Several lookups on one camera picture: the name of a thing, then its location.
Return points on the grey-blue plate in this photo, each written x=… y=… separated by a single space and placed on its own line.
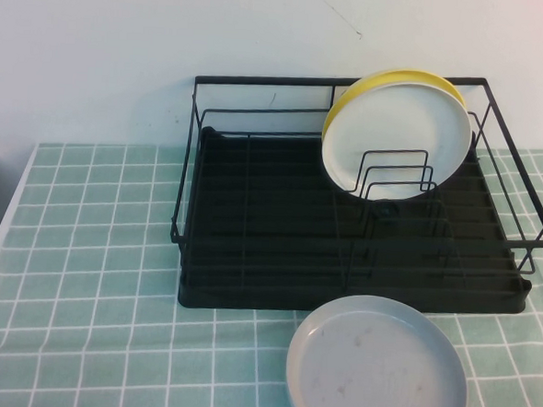
x=372 y=371

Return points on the black plastic drip tray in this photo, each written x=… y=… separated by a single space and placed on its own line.
x=275 y=222

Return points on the green checked tablecloth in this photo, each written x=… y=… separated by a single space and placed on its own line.
x=89 y=247

